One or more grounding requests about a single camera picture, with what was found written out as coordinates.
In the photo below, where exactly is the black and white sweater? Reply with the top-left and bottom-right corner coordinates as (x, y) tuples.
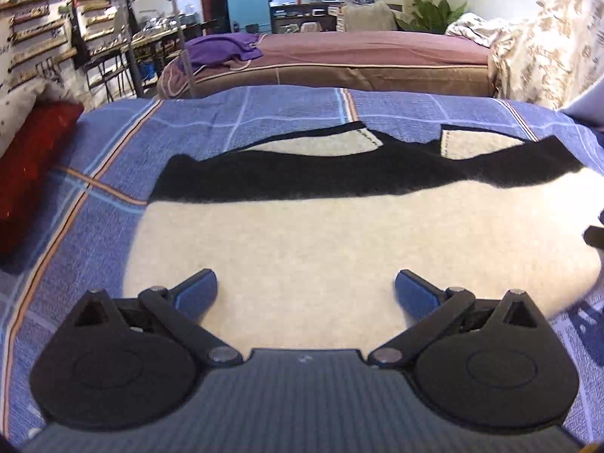
(123, 122), (604, 351)

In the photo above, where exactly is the beige floral blanket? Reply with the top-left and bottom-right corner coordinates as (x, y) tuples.
(445, 0), (604, 110)

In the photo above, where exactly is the dark low cabinet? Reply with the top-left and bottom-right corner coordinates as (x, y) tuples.
(269, 2), (341, 35)

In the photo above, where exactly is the cluttered dining table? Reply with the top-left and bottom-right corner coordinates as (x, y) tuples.
(82, 12), (222, 100)

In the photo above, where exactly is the white pillow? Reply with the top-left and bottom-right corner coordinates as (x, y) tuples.
(561, 84), (604, 129)

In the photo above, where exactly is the white dotted cloth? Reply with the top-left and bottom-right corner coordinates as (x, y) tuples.
(0, 78), (79, 159)

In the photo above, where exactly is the brown bed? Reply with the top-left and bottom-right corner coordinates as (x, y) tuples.
(157, 31), (494, 100)

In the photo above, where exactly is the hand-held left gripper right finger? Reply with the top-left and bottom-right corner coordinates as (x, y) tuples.
(367, 269), (541, 369)

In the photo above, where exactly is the beige draped cloth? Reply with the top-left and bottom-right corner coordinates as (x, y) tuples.
(344, 1), (398, 33)

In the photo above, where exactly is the purple cloth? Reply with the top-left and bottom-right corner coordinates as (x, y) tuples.
(184, 32), (264, 71)

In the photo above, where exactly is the wooden wall shelf rack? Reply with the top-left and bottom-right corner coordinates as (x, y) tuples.
(0, 0), (130, 91)

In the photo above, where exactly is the red folded cloth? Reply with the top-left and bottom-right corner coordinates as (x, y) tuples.
(0, 101), (86, 256)

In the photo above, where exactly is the green potted plant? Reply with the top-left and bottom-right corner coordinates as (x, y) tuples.
(395, 0), (469, 35)

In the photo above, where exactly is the blue plaid blanket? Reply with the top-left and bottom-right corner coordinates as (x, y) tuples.
(0, 85), (604, 449)

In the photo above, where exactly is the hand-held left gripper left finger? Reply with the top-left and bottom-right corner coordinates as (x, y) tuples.
(73, 268), (244, 367)

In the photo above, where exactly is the metal pole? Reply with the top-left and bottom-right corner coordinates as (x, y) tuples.
(166, 0), (198, 99)

